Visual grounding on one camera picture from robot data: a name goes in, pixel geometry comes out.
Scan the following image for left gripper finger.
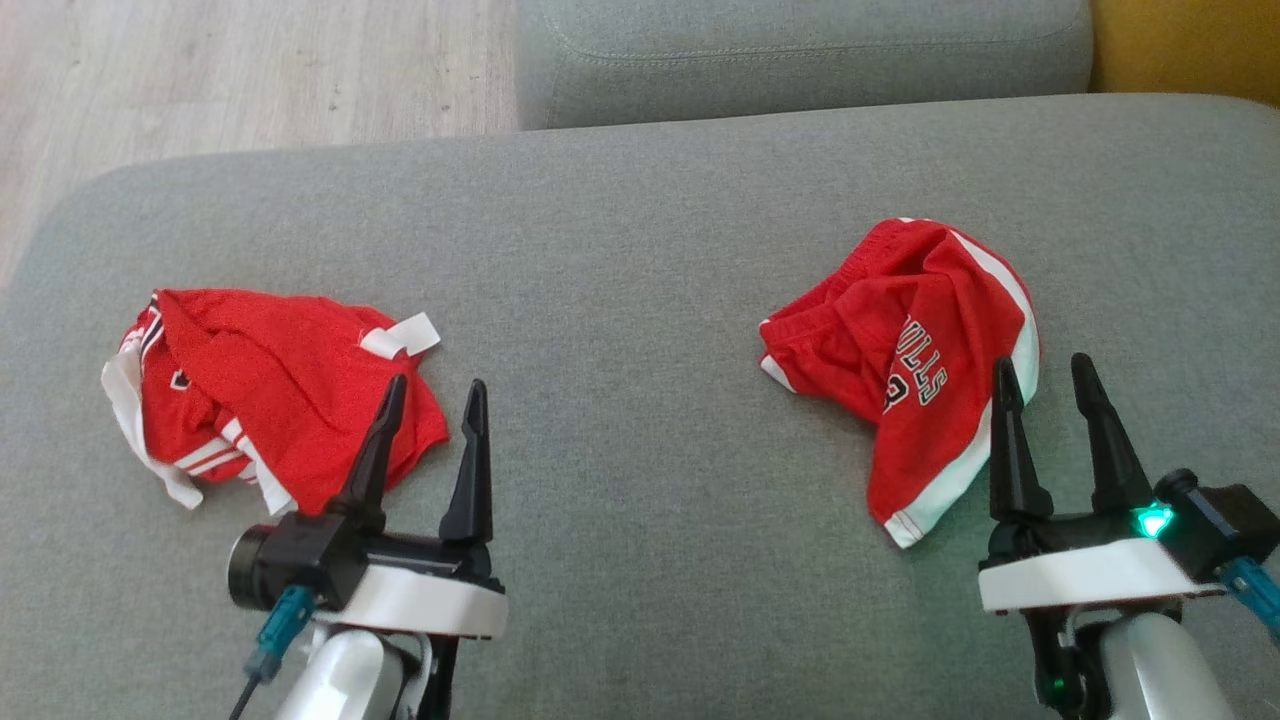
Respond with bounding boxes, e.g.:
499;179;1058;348
439;378;494;546
328;374;408;533

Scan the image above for right cable blue connector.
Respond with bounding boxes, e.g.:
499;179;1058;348
1220;557;1280;643

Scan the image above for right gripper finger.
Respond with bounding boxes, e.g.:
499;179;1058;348
1071;352;1153;516
990;357;1053;523

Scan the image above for red white basketball shorts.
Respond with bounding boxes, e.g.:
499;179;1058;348
758;217;1041;549

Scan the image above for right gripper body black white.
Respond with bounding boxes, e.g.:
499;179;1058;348
978;508;1226;614

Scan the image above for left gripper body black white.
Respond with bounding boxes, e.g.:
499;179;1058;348
315;515;509;641

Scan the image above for grey sofa cushion block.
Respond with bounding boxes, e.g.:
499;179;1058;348
515;0;1096;131

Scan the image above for left cable blue connector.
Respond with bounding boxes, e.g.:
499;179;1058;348
228;585;316;720

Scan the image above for red white basketball jersey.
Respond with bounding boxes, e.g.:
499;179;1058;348
100;288;451;517

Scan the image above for cable blue connector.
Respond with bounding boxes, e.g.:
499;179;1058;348
1220;557;1280;643
228;585;316;720

